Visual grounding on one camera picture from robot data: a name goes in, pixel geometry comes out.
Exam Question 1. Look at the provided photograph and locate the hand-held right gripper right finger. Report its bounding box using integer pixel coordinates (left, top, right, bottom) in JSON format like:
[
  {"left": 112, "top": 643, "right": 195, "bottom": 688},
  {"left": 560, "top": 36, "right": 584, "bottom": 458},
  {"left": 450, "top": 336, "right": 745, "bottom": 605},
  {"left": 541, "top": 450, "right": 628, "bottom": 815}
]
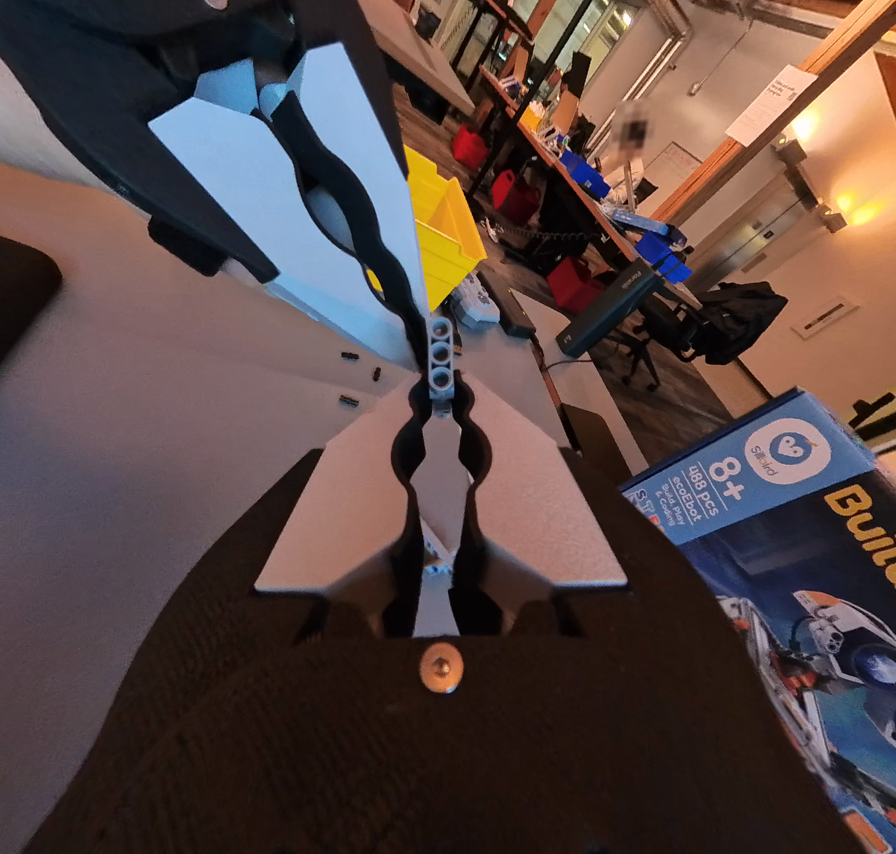
[{"left": 448, "top": 375, "right": 629, "bottom": 637}]

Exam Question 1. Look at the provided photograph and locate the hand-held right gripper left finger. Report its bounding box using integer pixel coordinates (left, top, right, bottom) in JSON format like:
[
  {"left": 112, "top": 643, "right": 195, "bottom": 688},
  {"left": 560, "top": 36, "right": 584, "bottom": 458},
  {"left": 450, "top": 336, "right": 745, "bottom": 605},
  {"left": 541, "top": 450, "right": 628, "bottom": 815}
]
[{"left": 253, "top": 377, "right": 429, "bottom": 637}]

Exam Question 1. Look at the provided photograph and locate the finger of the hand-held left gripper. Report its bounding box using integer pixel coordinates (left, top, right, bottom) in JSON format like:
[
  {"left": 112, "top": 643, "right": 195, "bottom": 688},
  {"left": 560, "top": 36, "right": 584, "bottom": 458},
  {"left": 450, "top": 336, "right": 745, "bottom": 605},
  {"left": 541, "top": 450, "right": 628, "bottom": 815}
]
[
  {"left": 269, "top": 41, "right": 431, "bottom": 326},
  {"left": 147, "top": 60, "right": 424, "bottom": 372}
]

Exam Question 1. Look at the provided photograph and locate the grey building frame piece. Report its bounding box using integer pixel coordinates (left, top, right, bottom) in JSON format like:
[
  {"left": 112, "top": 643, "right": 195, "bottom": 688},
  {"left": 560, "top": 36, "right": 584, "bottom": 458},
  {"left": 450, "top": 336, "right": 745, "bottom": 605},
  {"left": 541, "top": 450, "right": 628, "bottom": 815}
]
[{"left": 426, "top": 315, "right": 464, "bottom": 417}]

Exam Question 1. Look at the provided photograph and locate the yellow storage bin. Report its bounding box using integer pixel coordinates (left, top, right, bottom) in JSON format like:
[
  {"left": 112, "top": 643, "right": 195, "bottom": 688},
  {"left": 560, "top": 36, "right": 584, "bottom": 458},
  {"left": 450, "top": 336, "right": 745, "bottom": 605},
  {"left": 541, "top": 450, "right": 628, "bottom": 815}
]
[
  {"left": 413, "top": 179, "right": 489, "bottom": 312},
  {"left": 405, "top": 146, "right": 459, "bottom": 222}
]

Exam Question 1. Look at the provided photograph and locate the white table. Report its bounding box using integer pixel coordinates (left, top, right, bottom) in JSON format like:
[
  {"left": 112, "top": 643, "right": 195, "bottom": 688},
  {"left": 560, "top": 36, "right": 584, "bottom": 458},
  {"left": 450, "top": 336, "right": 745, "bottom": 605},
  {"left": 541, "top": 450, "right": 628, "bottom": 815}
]
[
  {"left": 514, "top": 287, "right": 652, "bottom": 477},
  {"left": 335, "top": 0, "right": 478, "bottom": 119}
]

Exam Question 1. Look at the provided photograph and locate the grey long cross beam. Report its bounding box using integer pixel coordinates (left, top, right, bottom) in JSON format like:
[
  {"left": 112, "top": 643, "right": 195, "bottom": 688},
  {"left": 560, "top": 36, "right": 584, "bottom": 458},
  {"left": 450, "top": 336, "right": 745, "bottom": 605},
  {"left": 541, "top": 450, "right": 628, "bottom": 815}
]
[{"left": 420, "top": 518, "right": 456, "bottom": 578}]

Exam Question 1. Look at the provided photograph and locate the red storage bin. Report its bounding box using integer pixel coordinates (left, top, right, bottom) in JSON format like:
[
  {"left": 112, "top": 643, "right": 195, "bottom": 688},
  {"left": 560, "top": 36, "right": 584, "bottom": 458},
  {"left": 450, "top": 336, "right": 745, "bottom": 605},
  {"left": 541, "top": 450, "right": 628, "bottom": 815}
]
[
  {"left": 490, "top": 168, "right": 543, "bottom": 225},
  {"left": 450, "top": 123, "right": 491, "bottom": 173},
  {"left": 546, "top": 256, "right": 606, "bottom": 316}
]

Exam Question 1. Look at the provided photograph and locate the long wooden workbench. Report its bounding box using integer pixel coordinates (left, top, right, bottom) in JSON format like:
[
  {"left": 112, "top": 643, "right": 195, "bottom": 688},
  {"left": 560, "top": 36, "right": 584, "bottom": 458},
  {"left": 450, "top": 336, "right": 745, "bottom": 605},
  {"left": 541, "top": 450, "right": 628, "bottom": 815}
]
[{"left": 479, "top": 63, "right": 701, "bottom": 309}]

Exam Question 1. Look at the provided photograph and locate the black office chair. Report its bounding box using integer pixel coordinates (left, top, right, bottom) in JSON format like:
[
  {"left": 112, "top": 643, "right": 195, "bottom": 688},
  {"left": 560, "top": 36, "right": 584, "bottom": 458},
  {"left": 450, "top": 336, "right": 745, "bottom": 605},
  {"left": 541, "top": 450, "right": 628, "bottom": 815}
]
[{"left": 612, "top": 294, "right": 701, "bottom": 389}]

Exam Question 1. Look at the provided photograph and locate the dark teal box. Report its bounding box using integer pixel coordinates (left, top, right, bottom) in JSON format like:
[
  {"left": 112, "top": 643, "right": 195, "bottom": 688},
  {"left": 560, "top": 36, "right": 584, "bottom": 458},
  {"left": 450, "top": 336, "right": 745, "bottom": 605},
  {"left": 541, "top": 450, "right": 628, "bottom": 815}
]
[{"left": 555, "top": 259, "right": 666, "bottom": 360}]

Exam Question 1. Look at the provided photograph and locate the blue storage bin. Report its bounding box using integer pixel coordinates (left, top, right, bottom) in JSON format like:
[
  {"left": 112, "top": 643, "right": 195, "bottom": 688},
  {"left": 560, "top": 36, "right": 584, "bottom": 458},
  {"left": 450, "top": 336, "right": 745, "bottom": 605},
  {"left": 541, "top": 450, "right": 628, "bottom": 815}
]
[
  {"left": 633, "top": 228, "right": 694, "bottom": 285},
  {"left": 559, "top": 151, "right": 611, "bottom": 201}
]

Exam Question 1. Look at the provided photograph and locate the blue toy kit box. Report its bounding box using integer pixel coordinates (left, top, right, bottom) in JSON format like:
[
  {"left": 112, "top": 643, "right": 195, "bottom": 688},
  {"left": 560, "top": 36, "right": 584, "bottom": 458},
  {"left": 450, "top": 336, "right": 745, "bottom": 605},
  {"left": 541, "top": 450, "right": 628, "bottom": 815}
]
[{"left": 619, "top": 387, "right": 896, "bottom": 854}]

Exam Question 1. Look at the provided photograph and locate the black backpack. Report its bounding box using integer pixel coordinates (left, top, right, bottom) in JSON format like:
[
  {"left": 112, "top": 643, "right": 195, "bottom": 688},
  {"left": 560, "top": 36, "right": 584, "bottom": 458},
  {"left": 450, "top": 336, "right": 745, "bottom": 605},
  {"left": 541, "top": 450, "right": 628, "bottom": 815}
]
[{"left": 689, "top": 280, "right": 790, "bottom": 367}]

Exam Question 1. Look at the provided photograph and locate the white paper sign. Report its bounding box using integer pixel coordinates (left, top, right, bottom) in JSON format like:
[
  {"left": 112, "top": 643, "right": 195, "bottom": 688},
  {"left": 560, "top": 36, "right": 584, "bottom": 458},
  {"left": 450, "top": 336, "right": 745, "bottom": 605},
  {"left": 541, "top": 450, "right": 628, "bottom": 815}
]
[{"left": 724, "top": 63, "right": 820, "bottom": 147}]

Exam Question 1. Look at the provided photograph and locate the white wall plate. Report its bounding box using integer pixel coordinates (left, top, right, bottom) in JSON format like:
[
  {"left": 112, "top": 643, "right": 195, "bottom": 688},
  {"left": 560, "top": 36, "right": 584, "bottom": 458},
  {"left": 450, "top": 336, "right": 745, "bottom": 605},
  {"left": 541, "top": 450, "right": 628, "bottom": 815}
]
[{"left": 791, "top": 296, "right": 861, "bottom": 340}]

